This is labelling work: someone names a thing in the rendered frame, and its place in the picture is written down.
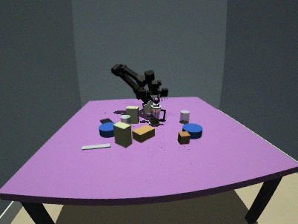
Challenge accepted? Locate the pale grey flat bar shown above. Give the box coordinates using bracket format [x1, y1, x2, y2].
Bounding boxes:
[82, 143, 110, 150]

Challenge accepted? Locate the blue cylinder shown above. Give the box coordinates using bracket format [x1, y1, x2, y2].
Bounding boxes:
[99, 122, 116, 138]
[182, 124, 203, 139]

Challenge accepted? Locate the olive green block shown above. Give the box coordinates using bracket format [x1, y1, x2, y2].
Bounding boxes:
[113, 122, 132, 148]
[126, 106, 139, 124]

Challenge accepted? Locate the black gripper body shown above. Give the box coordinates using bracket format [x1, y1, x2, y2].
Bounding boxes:
[140, 83, 168, 99]

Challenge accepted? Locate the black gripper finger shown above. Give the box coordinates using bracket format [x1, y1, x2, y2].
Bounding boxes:
[147, 91, 154, 102]
[157, 90, 162, 100]

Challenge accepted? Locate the small tan cube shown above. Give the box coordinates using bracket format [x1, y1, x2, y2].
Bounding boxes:
[178, 131, 190, 145]

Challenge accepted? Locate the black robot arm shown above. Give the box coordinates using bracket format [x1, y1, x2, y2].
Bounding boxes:
[111, 65, 162, 104]

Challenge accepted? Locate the white cylinder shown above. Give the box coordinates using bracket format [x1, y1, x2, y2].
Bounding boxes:
[179, 111, 190, 125]
[120, 115, 131, 125]

